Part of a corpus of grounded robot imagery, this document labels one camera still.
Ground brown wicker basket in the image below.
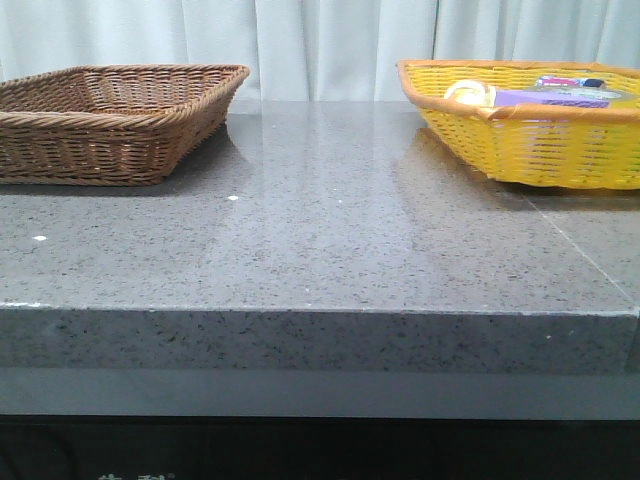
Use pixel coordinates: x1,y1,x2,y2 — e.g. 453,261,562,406
1,64,250,186

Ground pink labelled can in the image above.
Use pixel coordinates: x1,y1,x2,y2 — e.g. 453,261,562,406
534,75,607,89

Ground yellow woven basket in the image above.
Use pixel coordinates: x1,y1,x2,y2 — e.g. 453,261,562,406
397,60,639,190

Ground white curtain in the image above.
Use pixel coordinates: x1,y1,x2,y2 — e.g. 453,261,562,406
1,1,639,101

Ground yellow tape roll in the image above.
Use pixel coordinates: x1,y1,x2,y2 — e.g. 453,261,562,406
552,87,623,101

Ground purple foam cube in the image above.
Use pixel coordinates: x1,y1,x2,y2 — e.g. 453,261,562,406
493,90,610,108

